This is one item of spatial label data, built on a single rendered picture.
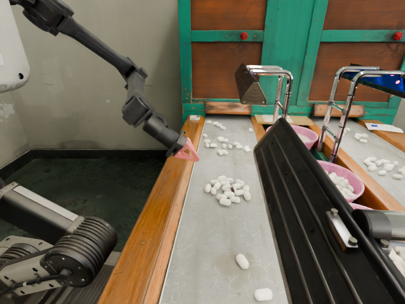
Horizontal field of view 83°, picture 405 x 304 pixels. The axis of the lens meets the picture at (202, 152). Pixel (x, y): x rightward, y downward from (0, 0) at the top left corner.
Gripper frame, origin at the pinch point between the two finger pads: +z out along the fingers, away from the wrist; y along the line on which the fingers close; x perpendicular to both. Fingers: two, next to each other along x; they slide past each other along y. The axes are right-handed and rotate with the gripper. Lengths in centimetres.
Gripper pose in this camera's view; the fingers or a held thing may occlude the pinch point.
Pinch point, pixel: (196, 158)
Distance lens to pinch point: 76.0
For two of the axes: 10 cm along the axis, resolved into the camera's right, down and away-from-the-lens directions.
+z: 7.8, 6.0, 2.1
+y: 0.9, -4.4, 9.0
